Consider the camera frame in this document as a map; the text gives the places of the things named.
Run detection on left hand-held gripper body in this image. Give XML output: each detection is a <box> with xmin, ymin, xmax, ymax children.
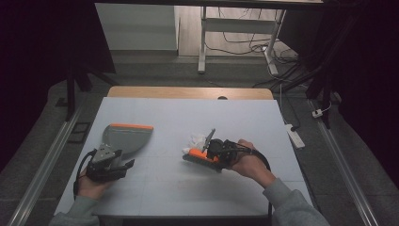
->
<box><xmin>86</xmin><ymin>143</ymin><xmax>124</xmax><ymax>184</ymax></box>

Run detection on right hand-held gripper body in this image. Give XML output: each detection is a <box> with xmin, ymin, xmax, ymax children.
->
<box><xmin>201</xmin><ymin>128</ymin><xmax>252</xmax><ymax>170</ymax></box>

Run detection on orange hand brush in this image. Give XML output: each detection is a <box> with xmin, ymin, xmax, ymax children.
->
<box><xmin>182</xmin><ymin>148</ymin><xmax>224</xmax><ymax>173</ymax></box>

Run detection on grey dustpan with orange edge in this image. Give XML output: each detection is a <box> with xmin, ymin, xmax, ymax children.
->
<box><xmin>102</xmin><ymin>122</ymin><xmax>154</xmax><ymax>168</ymax></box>

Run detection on white tissues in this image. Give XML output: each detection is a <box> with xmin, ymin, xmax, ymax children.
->
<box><xmin>182</xmin><ymin>133</ymin><xmax>209</xmax><ymax>154</ymax></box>

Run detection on person's left hand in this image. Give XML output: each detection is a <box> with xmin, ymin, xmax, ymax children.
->
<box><xmin>76</xmin><ymin>169</ymin><xmax>115</xmax><ymax>201</ymax></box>

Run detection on person's right hand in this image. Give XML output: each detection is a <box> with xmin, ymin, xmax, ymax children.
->
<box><xmin>230</xmin><ymin>139</ymin><xmax>278</xmax><ymax>190</ymax></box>

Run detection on white power strip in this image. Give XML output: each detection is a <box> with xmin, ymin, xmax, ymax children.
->
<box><xmin>284</xmin><ymin>123</ymin><xmax>306</xmax><ymax>150</ymax></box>

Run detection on black metal stand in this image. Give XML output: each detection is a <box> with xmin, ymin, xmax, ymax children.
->
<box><xmin>55</xmin><ymin>59</ymin><xmax>111</xmax><ymax>122</ymax></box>

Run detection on white cabinet panel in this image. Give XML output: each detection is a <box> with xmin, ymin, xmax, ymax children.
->
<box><xmin>94</xmin><ymin>3</ymin><xmax>181</xmax><ymax>52</ymax></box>

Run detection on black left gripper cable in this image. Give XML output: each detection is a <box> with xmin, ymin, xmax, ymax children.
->
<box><xmin>72</xmin><ymin>149</ymin><xmax>98</xmax><ymax>200</ymax></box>

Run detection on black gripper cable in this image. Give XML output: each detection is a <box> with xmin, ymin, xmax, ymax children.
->
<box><xmin>72</xmin><ymin>149</ymin><xmax>98</xmax><ymax>200</ymax></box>
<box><xmin>247</xmin><ymin>147</ymin><xmax>273</xmax><ymax>218</ymax></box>

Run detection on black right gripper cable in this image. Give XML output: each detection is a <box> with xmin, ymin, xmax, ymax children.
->
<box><xmin>247</xmin><ymin>147</ymin><xmax>273</xmax><ymax>218</ymax></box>

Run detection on small black floor frame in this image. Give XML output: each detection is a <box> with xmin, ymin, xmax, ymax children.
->
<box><xmin>67</xmin><ymin>121</ymin><xmax>92</xmax><ymax>144</ymax></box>

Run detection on aluminium floor rail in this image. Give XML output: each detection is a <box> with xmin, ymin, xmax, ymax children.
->
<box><xmin>308</xmin><ymin>99</ymin><xmax>379</xmax><ymax>226</ymax></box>
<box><xmin>7</xmin><ymin>103</ymin><xmax>85</xmax><ymax>226</ymax></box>

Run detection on tangle of black floor cables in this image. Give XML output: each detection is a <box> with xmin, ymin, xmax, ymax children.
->
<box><xmin>205</xmin><ymin>8</ymin><xmax>318</xmax><ymax>90</ymax></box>

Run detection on white metal desk frame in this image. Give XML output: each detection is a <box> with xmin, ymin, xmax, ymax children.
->
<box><xmin>197</xmin><ymin>5</ymin><xmax>287</xmax><ymax>76</ymax></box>

